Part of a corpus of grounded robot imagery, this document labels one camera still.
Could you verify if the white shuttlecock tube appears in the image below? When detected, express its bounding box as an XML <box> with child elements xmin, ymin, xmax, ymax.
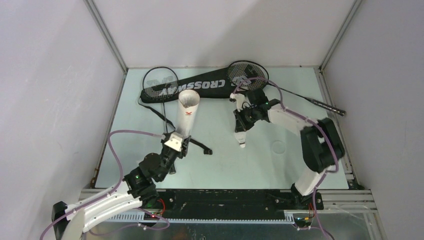
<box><xmin>175</xmin><ymin>89</ymin><xmax>201</xmax><ymax>137</ymax></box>

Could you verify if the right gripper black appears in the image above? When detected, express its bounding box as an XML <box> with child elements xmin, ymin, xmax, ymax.
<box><xmin>233</xmin><ymin>105</ymin><xmax>259</xmax><ymax>133</ymax></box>

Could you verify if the clear plastic tube lid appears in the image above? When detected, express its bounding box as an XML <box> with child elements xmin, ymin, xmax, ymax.
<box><xmin>271</xmin><ymin>140</ymin><xmax>286</xmax><ymax>155</ymax></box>

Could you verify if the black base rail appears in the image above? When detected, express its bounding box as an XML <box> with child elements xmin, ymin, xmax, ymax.
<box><xmin>142</xmin><ymin>189</ymin><xmax>324</xmax><ymax>221</ymax></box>

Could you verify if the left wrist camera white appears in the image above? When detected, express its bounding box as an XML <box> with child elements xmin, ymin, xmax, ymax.
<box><xmin>163</xmin><ymin>131</ymin><xmax>184</xmax><ymax>152</ymax></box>

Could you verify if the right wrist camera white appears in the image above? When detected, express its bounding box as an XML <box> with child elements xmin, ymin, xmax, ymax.
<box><xmin>229</xmin><ymin>93</ymin><xmax>246</xmax><ymax>112</ymax></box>

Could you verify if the shuttlecock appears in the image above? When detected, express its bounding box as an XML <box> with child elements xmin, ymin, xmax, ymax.
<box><xmin>234</xmin><ymin>127</ymin><xmax>247</xmax><ymax>148</ymax></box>

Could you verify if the black racket bag crossway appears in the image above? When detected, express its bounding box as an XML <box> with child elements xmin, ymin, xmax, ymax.
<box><xmin>139</xmin><ymin>67</ymin><xmax>266</xmax><ymax>104</ymax></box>

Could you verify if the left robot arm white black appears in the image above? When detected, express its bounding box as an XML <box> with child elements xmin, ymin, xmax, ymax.
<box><xmin>51</xmin><ymin>131</ymin><xmax>192</xmax><ymax>240</ymax></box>

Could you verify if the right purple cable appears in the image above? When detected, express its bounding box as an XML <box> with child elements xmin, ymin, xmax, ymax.
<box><xmin>231</xmin><ymin>77</ymin><xmax>339</xmax><ymax>240</ymax></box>

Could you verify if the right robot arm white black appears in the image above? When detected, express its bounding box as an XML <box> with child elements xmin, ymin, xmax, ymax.
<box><xmin>229</xmin><ymin>88</ymin><xmax>345</xmax><ymax>209</ymax></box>

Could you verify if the black bag strap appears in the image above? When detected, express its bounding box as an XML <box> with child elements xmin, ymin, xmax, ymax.
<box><xmin>137</xmin><ymin>96</ymin><xmax>214</xmax><ymax>156</ymax></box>

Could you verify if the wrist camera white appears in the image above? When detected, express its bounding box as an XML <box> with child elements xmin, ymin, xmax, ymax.
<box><xmin>163</xmin><ymin>131</ymin><xmax>184</xmax><ymax>152</ymax></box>
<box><xmin>229</xmin><ymin>93</ymin><xmax>246</xmax><ymax>112</ymax></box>

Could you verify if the badminton racket black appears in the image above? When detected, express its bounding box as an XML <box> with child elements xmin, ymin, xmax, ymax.
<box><xmin>226</xmin><ymin>60</ymin><xmax>347</xmax><ymax>117</ymax></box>
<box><xmin>140</xmin><ymin>66</ymin><xmax>179</xmax><ymax>133</ymax></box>

